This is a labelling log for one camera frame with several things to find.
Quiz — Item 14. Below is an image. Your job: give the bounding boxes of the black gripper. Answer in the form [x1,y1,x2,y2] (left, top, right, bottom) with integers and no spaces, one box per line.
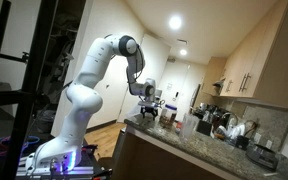
[141,105,159,121]

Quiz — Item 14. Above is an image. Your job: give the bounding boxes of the tall clear plastic cup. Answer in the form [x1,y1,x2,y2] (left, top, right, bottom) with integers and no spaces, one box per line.
[179,112,200,138]

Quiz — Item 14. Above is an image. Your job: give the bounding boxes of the black box on counter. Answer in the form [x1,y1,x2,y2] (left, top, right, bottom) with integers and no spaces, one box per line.
[196,119,213,136]

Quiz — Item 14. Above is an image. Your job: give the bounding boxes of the clear jar with blue lid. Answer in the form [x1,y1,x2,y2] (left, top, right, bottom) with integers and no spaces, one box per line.
[159,103,178,128]

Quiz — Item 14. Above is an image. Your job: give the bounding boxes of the small orange white bottle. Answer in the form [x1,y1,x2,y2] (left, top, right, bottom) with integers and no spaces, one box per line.
[175,121,184,133]

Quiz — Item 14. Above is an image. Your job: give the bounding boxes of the kitchen island with granite top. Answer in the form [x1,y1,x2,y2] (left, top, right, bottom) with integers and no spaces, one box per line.
[112,113,288,180]

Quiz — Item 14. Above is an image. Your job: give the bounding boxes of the white door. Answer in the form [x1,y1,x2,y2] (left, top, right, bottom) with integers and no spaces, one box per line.
[117,32,172,124]

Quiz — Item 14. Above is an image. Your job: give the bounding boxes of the black coffee maker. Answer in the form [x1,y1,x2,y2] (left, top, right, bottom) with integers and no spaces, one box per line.
[202,103,224,123]

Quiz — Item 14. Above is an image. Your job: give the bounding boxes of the chrome arched faucet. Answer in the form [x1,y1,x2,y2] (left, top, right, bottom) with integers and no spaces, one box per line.
[217,111,239,131]

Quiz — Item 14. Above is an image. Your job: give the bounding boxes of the ceiling air vent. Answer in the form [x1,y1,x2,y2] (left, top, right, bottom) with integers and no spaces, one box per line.
[175,37,189,45]

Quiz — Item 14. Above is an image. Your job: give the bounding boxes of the white plate in rack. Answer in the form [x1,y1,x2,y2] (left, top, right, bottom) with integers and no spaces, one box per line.
[228,122,247,139]

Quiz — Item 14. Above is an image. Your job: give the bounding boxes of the large round ceiling light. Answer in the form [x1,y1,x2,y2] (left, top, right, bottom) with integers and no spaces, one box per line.
[168,14,183,30]

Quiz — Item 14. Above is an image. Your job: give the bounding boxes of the black toaster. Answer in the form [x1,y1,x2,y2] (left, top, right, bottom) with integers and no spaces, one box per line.
[245,142,279,169]

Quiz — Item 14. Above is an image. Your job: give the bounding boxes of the beige upper kitchen cabinets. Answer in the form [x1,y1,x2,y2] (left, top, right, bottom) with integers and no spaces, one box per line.
[218,0,288,109]

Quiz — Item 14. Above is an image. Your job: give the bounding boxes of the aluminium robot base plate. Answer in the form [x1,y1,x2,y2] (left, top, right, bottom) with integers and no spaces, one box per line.
[17,151,97,178]

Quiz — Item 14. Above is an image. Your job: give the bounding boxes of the silver cabinet handle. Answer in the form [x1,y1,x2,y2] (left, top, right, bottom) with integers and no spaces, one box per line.
[238,71,247,92]
[243,72,253,93]

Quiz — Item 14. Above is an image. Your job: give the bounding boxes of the blue cable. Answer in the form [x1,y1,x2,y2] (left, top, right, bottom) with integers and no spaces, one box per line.
[0,134,42,158]

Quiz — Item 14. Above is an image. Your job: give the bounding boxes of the black metal stand frame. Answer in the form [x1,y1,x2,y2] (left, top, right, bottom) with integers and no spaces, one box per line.
[0,0,57,180]

